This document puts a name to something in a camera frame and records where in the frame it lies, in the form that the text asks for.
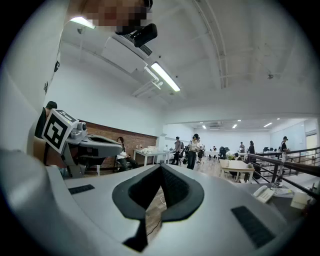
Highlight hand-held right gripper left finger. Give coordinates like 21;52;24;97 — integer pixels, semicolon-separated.
46;162;163;252

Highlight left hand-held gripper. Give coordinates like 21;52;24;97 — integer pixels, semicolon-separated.
41;108;124;179

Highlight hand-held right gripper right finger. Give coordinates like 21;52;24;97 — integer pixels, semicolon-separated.
146;162;289;256

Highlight person's left forearm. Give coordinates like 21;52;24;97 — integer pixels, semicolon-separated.
33;136;66;169

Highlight black office chair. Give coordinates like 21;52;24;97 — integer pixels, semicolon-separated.
219;146;231;160

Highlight light wooden table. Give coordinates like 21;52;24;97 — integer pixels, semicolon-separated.
219;159;256;185

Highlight plant in white vase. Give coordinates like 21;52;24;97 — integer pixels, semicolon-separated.
224;152;235;168

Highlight white cloth pile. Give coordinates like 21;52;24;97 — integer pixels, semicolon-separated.
140;145;159;154

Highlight large white table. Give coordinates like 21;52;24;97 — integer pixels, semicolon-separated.
133;148;169;167

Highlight white telephone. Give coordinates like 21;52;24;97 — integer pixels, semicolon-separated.
252;185;276;204

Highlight small white table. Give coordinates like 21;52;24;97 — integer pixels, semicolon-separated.
163;149;177;164

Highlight dark grey desk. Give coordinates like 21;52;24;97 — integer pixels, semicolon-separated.
234;182;312;224

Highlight metal desk stand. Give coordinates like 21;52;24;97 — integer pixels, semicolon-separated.
273;150;286;189

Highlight white ceiling pipes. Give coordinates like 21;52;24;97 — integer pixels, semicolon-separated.
131;65;165;99

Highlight black metal railing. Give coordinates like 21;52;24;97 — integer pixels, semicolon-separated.
246;146;320;201

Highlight cream box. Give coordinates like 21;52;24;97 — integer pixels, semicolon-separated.
289;190;311;211

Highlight person's light shirt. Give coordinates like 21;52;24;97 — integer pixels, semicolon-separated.
0;0;74;157

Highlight long ceiling light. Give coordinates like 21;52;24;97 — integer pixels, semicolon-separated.
149;61;182;93
69;16;97;30

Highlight white ceiling air conditioner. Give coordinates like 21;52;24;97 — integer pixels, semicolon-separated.
102;33;154;74

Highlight person's head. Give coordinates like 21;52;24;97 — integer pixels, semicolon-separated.
82;0;154;35

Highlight black power cable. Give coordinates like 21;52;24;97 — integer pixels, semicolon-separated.
145;219;162;237

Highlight black head-worn camera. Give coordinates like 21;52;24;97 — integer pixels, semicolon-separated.
116;23;159;49

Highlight white ceiling cable tray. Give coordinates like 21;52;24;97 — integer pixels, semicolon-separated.
192;0;230;90

